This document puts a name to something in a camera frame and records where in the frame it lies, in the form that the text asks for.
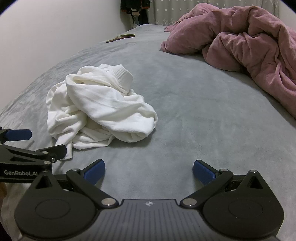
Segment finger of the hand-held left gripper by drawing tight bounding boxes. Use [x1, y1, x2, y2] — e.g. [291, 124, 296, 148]
[0, 127, 32, 145]
[0, 144, 67, 165]

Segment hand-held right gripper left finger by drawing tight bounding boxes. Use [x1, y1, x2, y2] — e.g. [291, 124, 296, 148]
[30, 159, 119, 208]

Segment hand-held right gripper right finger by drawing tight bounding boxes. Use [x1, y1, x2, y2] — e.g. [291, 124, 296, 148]
[180, 159, 269, 208]

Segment black hanging clothes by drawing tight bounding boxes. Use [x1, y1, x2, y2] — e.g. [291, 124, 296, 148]
[121, 0, 151, 25]

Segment pink quilt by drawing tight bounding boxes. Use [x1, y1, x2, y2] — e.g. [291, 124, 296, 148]
[159, 3, 296, 121]

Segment brown wooden tool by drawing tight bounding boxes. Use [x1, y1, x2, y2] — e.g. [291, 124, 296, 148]
[106, 34, 136, 43]

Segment grey star curtain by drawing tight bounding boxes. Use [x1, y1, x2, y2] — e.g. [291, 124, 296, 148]
[148, 0, 296, 26]

